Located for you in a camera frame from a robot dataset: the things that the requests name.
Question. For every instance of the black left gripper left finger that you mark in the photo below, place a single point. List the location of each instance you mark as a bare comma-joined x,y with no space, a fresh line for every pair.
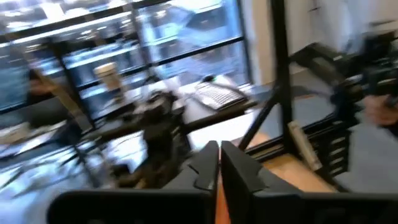
202,168

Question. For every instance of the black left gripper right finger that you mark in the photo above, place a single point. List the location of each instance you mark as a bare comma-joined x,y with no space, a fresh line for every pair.
239,174

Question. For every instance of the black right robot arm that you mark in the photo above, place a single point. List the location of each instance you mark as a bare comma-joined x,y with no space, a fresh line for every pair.
161,137

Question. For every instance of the grey office desk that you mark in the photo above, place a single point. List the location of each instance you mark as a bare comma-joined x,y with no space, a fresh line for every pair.
192,112

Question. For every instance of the black computer keyboard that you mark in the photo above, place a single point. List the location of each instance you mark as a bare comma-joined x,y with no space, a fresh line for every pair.
217,95

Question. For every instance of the paper coffee cup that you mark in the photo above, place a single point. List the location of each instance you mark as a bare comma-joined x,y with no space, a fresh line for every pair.
107,77

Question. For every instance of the person's hand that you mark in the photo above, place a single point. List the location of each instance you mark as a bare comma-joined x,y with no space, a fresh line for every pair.
379,110

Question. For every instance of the black window frame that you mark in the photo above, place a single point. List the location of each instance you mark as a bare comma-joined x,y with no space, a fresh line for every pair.
199,50

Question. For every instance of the black aluminium table frame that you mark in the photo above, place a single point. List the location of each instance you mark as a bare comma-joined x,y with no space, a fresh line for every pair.
281,62

